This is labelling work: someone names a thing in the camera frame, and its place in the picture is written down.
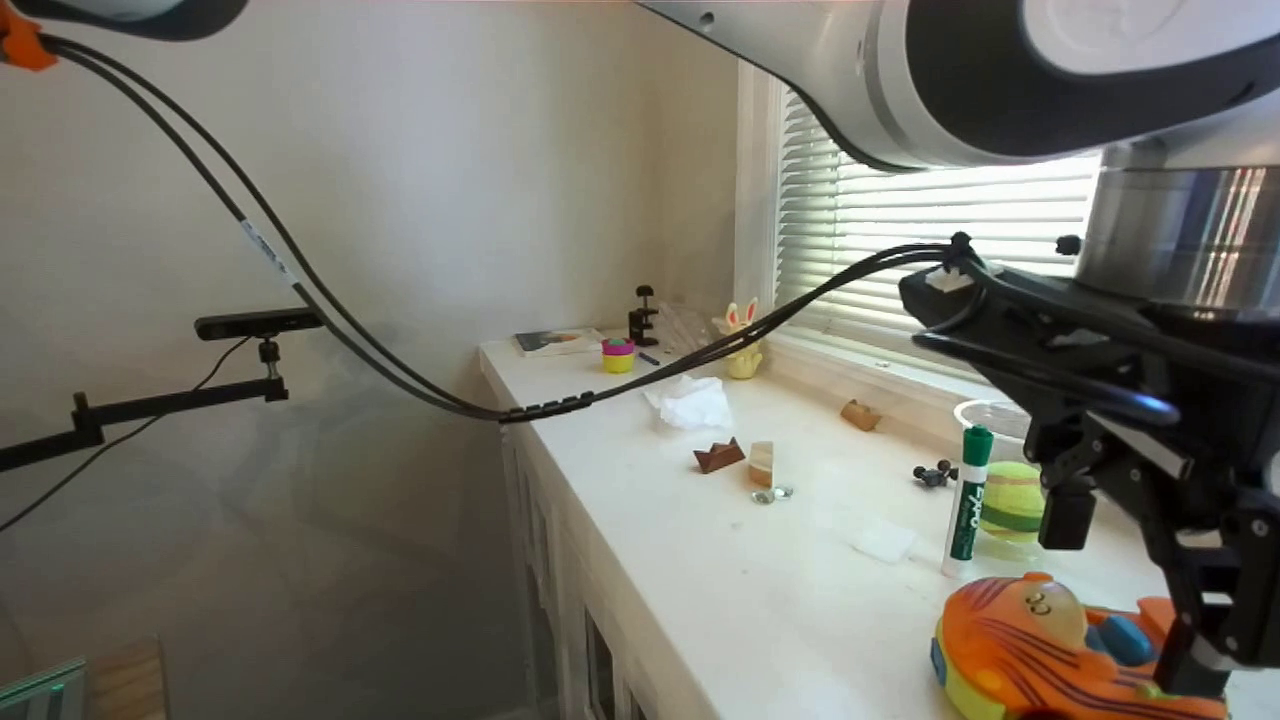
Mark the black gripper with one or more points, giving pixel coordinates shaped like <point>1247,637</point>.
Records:
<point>1203,400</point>

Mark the orange tiger toy car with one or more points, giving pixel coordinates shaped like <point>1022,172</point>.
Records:
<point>1015,655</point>

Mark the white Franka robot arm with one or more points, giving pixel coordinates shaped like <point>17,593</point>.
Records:
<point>963,67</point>

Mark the small black toy car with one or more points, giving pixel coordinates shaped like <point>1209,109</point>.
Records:
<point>936,472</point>

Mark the yellow green tennis ball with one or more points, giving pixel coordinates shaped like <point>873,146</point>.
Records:
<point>1015,506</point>

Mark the green white marker pen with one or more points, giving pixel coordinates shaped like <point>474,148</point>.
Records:
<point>970,500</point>

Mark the clear plastic cup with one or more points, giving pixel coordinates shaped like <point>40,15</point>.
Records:
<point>1005,426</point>

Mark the clear flat plastic piece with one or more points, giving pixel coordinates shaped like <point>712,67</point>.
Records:
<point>881,546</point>

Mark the small brown wooden piece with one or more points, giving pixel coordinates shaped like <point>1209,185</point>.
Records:
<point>861,412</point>

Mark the clear glass bead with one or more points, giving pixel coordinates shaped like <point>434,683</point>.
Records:
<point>764,497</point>
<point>786,495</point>

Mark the light wooden block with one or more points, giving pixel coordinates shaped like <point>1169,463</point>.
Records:
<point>763,466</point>

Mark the white window blinds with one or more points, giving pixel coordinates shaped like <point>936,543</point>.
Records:
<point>933,205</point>

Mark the dark brown wooden block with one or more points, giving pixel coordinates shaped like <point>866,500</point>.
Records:
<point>722,459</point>

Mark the yellow bunny figure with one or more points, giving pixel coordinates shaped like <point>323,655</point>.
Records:
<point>744,359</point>

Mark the crumpled white tissue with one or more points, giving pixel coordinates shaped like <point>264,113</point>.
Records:
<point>690,400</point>

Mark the small black clamp stand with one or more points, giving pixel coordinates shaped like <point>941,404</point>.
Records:
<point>644,319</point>

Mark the pink and yellow cup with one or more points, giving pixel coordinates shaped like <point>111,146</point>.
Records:
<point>619,359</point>

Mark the white counter cabinet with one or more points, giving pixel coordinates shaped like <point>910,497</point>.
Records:
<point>562,603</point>

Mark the grey flat packet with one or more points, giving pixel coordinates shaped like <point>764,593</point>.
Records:
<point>541,341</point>

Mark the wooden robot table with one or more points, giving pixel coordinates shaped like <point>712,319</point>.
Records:
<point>125,686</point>

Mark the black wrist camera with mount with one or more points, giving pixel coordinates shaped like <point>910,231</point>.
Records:
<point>984,302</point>

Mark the black bar camera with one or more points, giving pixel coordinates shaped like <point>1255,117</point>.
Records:
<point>261,323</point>

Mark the aluminium extrusion frame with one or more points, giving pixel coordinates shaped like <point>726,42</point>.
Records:
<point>40,697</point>

